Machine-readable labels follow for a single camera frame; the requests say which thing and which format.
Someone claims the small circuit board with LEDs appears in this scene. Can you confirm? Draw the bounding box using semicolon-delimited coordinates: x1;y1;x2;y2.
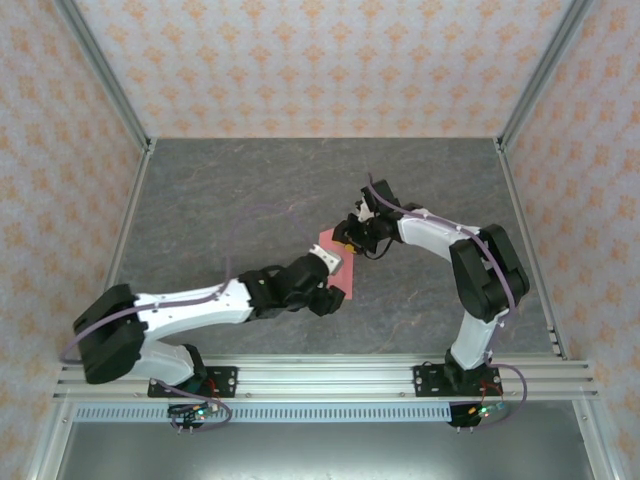
467;401;507;420
167;402;222;422

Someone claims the tall aluminium frame post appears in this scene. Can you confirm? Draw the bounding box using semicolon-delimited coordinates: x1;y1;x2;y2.
493;0;596;152
52;0;154;154

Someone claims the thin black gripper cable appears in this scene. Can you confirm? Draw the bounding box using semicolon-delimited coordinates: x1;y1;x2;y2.
360;238;404;262

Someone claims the grey metal sheet panel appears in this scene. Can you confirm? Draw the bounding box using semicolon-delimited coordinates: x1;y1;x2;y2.
54;422;601;480

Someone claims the slotted grey cable duct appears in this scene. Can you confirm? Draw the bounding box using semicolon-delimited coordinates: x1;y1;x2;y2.
73;404;452;424

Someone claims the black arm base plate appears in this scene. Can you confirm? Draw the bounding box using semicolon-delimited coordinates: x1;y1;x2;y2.
413;363;504;400
147;366;239;400

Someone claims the short aluminium frame bar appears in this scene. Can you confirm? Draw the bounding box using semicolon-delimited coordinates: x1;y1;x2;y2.
24;399;77;480
572;399;619;480

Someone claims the aluminium table side rail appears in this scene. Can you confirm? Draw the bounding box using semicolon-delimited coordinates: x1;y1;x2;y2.
79;139;157;362
493;138;571;362

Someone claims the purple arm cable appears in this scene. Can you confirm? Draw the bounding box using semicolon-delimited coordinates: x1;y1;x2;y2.
367;172;530;431
58;202;312;435

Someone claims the pink square paper sheet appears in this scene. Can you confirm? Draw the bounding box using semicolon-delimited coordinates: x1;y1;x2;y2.
317;226;356;301

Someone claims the aluminium mounting rail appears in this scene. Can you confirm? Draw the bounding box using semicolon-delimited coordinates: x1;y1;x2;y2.
52;355;599;402

